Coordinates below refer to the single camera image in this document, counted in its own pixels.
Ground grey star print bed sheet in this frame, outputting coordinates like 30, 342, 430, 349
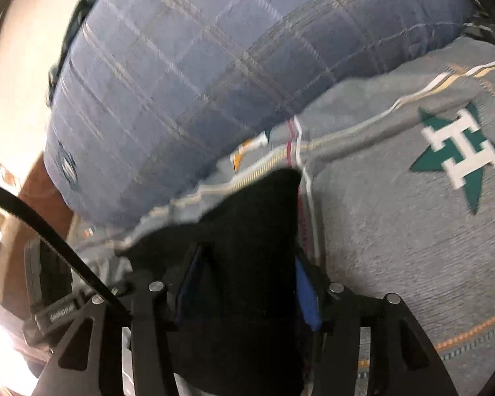
68, 35, 495, 396

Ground black pants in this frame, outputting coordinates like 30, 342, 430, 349
116, 168, 314, 396

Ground brown headboard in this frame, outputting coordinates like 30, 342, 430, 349
18, 150, 81, 240

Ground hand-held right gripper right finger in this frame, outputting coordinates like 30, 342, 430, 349
293, 252, 458, 396

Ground black cable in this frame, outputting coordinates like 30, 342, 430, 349
0, 179, 118, 303

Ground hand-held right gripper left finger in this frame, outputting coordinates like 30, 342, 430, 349
33, 244, 206, 396

